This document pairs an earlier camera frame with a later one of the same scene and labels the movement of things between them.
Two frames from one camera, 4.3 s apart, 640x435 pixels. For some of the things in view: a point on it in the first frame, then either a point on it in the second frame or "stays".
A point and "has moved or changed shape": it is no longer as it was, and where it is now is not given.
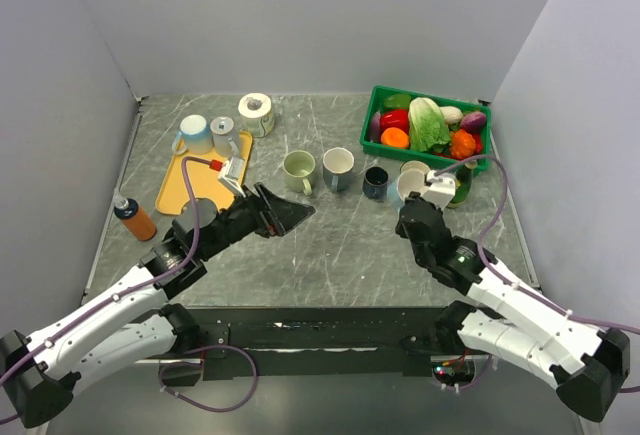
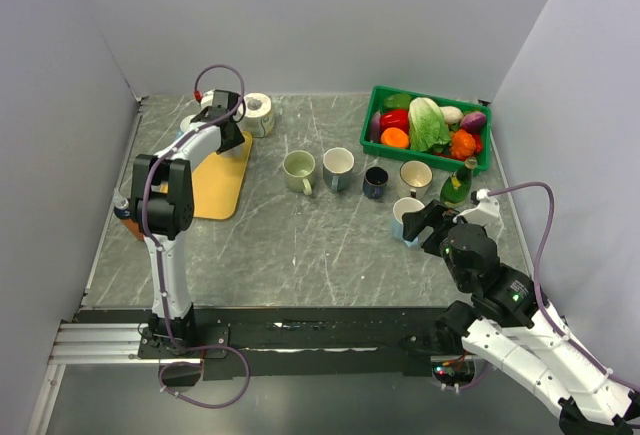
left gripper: x=282 y=214 -> x=238 y=139
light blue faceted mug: x=412 y=177 has moved or changed shape
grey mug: x=337 y=164 stays
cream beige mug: x=415 y=164 stays
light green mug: x=298 y=168 stays
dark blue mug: x=375 y=183 stays
